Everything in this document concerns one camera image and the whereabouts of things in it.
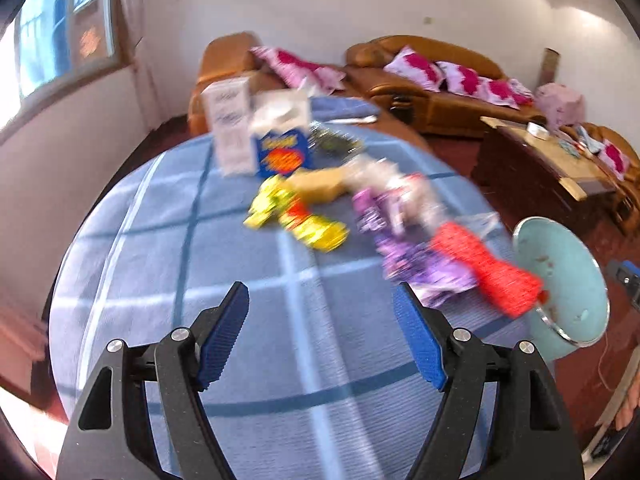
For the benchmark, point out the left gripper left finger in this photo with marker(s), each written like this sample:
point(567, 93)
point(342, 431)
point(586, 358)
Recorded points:
point(110, 433)

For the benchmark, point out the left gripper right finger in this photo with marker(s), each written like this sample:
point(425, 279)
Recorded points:
point(529, 436)

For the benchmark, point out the person's hand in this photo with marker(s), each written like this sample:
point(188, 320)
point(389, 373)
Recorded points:
point(625, 414)

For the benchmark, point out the light blue plastic basin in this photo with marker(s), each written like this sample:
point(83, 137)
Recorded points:
point(572, 310)

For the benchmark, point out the brown leather armchair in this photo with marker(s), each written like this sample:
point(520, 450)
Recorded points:
point(625, 204)

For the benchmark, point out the dark wooden coffee table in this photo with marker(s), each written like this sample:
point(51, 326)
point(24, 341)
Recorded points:
point(534, 177)

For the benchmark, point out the pink pillow on armchair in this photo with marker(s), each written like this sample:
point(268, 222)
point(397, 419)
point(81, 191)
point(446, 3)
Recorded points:
point(614, 159)

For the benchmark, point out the purple snack wrapper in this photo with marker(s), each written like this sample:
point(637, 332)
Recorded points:
point(433, 276)

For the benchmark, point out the pink covered stool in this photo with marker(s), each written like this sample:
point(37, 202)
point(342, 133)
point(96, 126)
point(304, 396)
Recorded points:
point(561, 105)

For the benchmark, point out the blue checked tablecloth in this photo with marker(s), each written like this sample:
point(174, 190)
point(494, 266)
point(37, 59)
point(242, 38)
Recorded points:
point(320, 383)

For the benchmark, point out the pink pillow right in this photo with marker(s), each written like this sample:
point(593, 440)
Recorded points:
point(505, 92)

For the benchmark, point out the clear plastic bag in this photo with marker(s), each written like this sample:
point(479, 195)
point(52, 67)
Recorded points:
point(408, 199)

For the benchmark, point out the pink pillow middle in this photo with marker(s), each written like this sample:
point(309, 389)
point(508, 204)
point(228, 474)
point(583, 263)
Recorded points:
point(464, 81)

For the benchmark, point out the yellow snack wrapper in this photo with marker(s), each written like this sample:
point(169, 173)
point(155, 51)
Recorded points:
point(276, 202)

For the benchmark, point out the pink pillow left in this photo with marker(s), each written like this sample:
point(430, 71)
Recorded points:
point(419, 70)

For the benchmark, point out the yellow sponge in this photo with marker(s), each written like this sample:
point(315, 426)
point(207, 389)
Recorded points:
point(319, 186)

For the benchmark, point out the clear dark snack packet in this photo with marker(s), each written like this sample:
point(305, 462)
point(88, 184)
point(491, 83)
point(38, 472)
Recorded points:
point(327, 142)

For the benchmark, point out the folded blue checked cloth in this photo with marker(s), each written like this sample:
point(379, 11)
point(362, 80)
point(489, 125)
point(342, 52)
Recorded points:
point(333, 108)

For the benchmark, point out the white milk carton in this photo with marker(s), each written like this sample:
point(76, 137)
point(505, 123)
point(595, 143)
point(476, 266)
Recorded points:
point(228, 112)

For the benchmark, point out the blue Look milk carton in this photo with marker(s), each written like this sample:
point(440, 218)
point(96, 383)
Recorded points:
point(280, 129)

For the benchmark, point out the pink pillow on chaise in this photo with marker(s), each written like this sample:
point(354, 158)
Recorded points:
point(294, 71)

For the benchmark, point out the beige curtain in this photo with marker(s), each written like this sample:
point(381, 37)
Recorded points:
point(151, 105)

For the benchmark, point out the wooden board against wall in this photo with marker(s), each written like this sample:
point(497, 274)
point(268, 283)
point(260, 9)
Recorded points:
point(548, 67)

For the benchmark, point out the window with frame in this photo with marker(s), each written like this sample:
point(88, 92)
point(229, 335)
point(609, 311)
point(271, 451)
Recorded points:
point(52, 48)

